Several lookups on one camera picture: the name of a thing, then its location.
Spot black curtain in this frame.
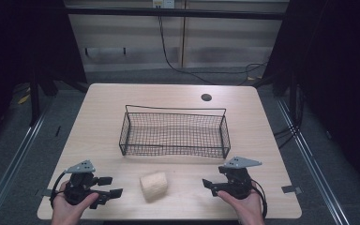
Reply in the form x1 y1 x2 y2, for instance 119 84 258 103
0 0 88 158
262 0 360 201

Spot black floor cables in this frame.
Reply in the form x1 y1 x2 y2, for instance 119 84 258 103
273 83 306 150

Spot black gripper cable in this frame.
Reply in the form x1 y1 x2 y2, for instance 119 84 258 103
49 170 68 208
250 178 269 219

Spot person's left hand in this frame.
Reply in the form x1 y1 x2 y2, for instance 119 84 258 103
50 181 100 225

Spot black wire mesh basket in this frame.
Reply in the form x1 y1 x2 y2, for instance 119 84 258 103
118 104 232 160

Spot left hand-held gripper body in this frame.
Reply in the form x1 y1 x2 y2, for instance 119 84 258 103
63 159 103 206

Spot grey tape strip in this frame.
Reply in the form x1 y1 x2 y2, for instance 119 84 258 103
35 188 53 198
280 185 304 195

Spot yellow floor tape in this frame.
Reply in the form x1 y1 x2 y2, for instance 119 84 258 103
17 93 32 106

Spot long black wall cable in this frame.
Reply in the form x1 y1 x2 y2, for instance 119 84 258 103
157 15 268 86

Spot white wall socket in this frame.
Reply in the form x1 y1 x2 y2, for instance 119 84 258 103
152 0 176 9

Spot metal floor rail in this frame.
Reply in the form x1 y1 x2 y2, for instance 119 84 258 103
0 106 52 225
276 97 352 225

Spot black stand post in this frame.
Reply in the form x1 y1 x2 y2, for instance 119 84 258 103
28 69 41 128

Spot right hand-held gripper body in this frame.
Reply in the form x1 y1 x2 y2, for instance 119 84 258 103
217 156 263 201

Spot black horizontal frame bar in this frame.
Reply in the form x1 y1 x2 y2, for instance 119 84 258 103
65 7 291 21

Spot person's right hand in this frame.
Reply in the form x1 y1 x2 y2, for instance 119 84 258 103
217 182 265 225

